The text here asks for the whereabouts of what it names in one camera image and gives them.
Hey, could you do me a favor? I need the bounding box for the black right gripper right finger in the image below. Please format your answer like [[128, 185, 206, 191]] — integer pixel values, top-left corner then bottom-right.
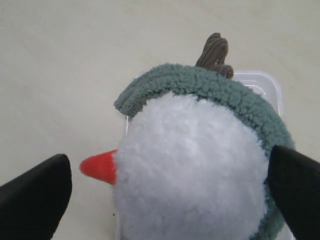
[[267, 145, 320, 240]]

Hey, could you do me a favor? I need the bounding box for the white rectangular plastic tray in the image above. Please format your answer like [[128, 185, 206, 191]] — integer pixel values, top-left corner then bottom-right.
[[115, 70, 295, 240]]

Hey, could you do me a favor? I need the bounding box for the white plush snowman toy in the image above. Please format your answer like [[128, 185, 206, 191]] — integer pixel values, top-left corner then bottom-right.
[[79, 32, 270, 240]]

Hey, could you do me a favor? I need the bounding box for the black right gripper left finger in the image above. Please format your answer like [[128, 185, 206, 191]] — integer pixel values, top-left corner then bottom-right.
[[0, 154, 73, 240]]

